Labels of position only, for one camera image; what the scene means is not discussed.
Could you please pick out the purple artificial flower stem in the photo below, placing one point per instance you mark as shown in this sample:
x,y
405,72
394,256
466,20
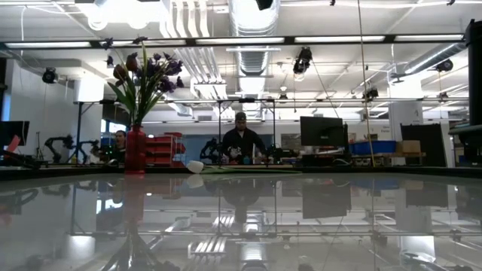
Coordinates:
x,y
167,86

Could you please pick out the red glass vase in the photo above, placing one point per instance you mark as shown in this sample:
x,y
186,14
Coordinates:
x,y
135,150

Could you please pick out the purple artificial flower bunch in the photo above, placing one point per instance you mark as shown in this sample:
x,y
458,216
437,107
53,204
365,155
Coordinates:
x,y
150,69

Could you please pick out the person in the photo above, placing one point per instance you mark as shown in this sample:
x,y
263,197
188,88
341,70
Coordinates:
x,y
241,141
119,139

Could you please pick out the white tulip with green stem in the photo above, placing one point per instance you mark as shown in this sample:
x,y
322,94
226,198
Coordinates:
x,y
196,166

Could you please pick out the red shelf cart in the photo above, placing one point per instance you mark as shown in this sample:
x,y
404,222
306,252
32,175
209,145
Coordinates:
x,y
162,150

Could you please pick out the black monitor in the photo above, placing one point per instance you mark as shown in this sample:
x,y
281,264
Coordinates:
x,y
13,131
322,131

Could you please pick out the black ceiling spot lamp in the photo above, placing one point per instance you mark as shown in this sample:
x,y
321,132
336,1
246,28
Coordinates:
x,y
49,75
303,60
371,94
445,65

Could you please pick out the long overhead light bar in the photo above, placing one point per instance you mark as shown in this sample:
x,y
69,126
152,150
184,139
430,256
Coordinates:
x,y
290,39

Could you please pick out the blue storage bin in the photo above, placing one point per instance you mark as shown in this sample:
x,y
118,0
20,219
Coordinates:
x,y
373,147

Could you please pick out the cardboard box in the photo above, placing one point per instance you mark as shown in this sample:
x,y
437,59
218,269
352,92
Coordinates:
x,y
408,147

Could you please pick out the black panel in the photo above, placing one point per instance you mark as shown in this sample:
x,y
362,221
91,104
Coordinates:
x,y
421,143

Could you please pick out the black background station frame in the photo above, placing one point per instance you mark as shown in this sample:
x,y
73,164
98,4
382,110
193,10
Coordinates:
x,y
244,100

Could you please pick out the silver air duct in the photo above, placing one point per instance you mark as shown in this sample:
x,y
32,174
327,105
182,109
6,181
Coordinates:
x,y
433,58
254,56

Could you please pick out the black upright frame post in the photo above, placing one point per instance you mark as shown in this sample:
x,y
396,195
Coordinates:
x,y
475,75

